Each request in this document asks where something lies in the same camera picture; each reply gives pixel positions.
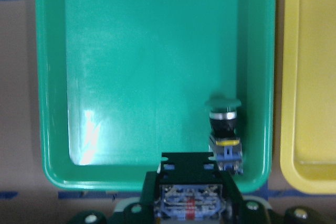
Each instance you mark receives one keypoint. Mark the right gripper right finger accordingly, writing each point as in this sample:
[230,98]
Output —
[239,209]

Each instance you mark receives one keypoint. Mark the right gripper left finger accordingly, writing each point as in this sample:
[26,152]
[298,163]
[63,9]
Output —
[130,210]

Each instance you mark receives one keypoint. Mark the green push button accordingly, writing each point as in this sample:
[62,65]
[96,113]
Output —
[188,189]
[224,143]

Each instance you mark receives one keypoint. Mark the yellow plastic tray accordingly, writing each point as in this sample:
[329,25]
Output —
[307,138]

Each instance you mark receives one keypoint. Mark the green plastic tray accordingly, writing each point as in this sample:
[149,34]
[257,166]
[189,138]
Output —
[122,81]

